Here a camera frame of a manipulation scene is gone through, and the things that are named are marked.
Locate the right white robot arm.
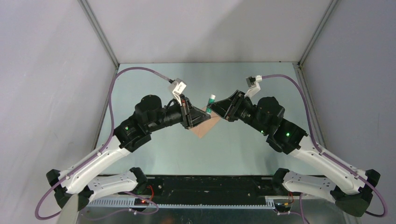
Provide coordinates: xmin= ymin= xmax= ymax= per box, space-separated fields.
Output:
xmin=208 ymin=91 xmax=380 ymax=217

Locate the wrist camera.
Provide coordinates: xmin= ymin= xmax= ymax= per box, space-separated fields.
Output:
xmin=168 ymin=78 xmax=187 ymax=105
xmin=245 ymin=75 xmax=262 ymax=98

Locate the white green glue stick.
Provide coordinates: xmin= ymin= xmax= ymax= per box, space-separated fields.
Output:
xmin=205 ymin=94 xmax=216 ymax=115

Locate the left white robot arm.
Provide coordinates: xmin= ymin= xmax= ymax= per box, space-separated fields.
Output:
xmin=46 ymin=95 xmax=211 ymax=210

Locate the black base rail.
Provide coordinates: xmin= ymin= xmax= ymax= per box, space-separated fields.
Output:
xmin=135 ymin=175 xmax=289 ymax=206

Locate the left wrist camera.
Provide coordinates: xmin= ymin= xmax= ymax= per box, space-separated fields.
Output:
xmin=168 ymin=78 xmax=187 ymax=105

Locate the tan paper envelope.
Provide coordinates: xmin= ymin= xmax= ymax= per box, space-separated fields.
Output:
xmin=191 ymin=112 xmax=221 ymax=139

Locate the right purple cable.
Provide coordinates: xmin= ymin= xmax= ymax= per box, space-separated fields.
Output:
xmin=260 ymin=74 xmax=389 ymax=224

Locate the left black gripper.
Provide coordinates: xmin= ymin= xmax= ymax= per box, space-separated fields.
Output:
xmin=147 ymin=94 xmax=211 ymax=133

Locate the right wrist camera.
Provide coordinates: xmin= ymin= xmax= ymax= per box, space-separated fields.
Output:
xmin=245 ymin=75 xmax=262 ymax=98

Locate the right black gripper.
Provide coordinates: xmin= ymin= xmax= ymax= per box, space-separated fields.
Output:
xmin=207 ymin=90 xmax=269 ymax=135

